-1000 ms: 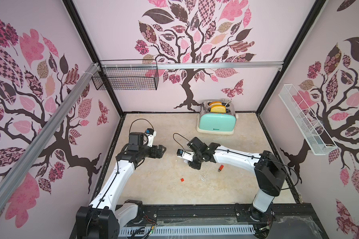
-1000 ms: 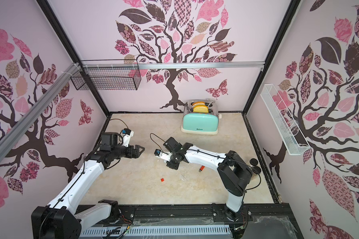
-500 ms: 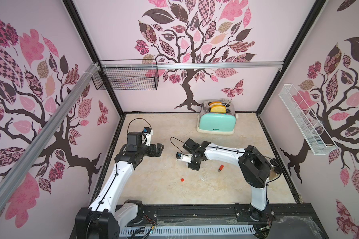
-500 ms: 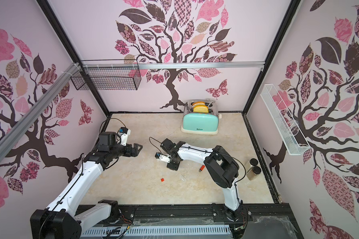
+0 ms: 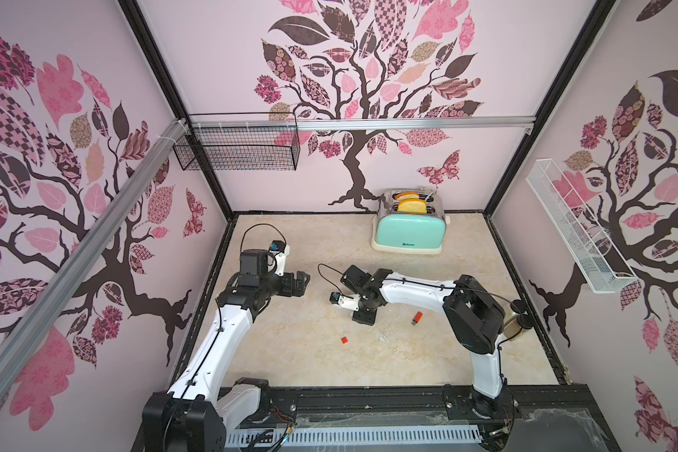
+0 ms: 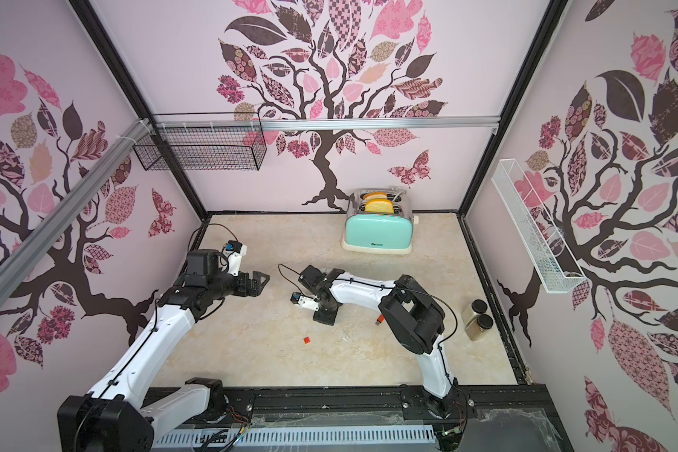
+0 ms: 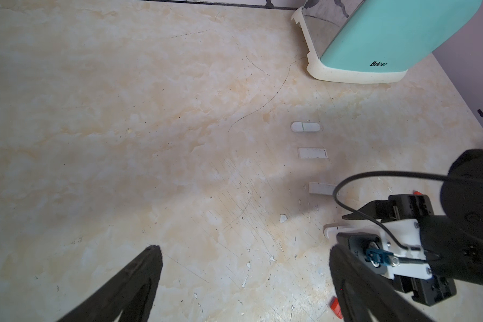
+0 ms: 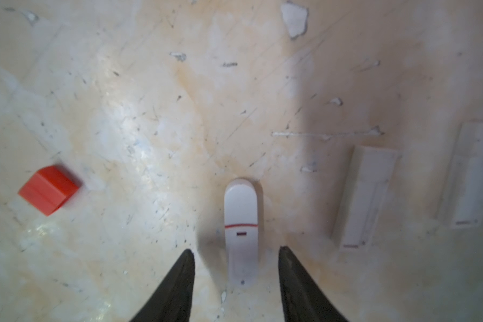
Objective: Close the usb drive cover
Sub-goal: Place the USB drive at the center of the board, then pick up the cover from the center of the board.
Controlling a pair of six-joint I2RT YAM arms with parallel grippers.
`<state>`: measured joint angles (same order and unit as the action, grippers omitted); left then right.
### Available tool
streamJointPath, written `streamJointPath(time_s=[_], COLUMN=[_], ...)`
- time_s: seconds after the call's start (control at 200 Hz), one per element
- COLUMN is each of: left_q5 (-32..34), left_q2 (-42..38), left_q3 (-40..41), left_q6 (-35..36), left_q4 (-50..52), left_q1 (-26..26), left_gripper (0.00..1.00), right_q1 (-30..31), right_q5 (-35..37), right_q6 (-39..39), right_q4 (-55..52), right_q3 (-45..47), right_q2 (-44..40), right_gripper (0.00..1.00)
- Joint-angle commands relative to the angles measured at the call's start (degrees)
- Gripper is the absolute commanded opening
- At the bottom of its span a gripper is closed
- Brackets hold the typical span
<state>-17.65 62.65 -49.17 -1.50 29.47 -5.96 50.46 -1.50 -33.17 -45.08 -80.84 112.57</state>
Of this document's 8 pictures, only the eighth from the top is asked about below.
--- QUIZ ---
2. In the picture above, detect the white usb drive rounded body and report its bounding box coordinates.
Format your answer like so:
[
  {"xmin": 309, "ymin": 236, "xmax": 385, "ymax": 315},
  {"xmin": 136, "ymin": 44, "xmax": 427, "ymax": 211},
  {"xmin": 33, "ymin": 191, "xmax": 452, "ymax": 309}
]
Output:
[{"xmin": 224, "ymin": 178, "xmax": 259, "ymax": 287}]

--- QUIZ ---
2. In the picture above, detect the white usb drive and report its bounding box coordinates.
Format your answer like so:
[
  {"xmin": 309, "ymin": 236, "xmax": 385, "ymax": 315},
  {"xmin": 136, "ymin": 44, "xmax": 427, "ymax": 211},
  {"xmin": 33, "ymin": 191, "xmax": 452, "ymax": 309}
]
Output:
[
  {"xmin": 437, "ymin": 122, "xmax": 483, "ymax": 229},
  {"xmin": 332, "ymin": 146, "xmax": 398, "ymax": 252}
]

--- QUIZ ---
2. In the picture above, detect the red usb cap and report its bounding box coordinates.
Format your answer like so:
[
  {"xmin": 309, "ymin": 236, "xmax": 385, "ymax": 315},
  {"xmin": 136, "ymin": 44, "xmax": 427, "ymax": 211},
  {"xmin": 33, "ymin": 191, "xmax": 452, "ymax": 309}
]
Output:
[{"xmin": 18, "ymin": 165, "xmax": 81, "ymax": 216}]

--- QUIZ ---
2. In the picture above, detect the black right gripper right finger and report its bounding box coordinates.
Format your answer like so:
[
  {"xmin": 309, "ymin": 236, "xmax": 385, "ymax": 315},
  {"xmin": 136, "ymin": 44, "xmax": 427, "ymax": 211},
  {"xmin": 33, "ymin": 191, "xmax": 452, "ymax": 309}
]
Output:
[{"xmin": 279, "ymin": 246, "xmax": 347, "ymax": 321}]

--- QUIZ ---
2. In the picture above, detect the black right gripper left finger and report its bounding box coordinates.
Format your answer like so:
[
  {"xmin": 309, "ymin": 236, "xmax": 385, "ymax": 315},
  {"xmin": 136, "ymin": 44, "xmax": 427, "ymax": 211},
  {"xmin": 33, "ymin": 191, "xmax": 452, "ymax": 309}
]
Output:
[{"xmin": 131, "ymin": 249, "xmax": 195, "ymax": 321}]

